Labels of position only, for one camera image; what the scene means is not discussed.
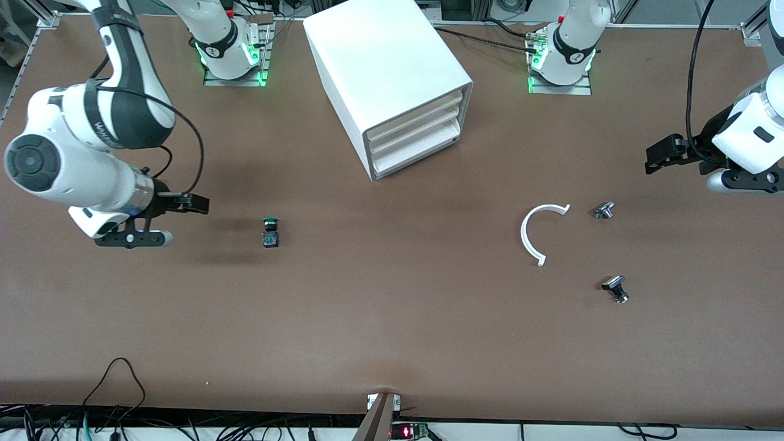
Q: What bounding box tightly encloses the lower small metal part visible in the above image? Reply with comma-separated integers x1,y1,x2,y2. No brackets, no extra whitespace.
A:
600,275,630,304

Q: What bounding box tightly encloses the circuit board with red light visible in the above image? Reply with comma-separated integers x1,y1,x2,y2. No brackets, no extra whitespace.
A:
390,421,429,441

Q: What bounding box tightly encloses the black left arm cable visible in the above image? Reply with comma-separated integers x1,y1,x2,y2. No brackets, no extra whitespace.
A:
685,0,729,166

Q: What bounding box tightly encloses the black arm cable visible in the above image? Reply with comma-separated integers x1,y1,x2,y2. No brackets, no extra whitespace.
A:
685,0,729,166
86,55,205,197

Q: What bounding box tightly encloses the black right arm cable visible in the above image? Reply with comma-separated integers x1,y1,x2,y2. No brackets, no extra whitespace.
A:
86,55,205,197

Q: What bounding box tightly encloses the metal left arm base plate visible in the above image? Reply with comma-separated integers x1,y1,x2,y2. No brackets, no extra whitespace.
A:
527,28,594,96

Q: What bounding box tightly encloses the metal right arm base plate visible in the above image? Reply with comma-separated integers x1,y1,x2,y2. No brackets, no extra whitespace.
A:
203,15,274,88

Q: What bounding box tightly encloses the black looped cable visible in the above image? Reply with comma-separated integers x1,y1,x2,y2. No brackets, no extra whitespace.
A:
80,357,148,429

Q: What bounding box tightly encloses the white half ring clamp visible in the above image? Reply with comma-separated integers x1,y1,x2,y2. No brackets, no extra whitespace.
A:
520,203,571,268

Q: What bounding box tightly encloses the black base cable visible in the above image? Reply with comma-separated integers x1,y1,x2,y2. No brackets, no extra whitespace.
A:
483,17,540,40
429,24,543,56

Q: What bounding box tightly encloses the aluminium camera post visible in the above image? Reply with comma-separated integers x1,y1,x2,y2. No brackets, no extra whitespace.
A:
351,392,396,441

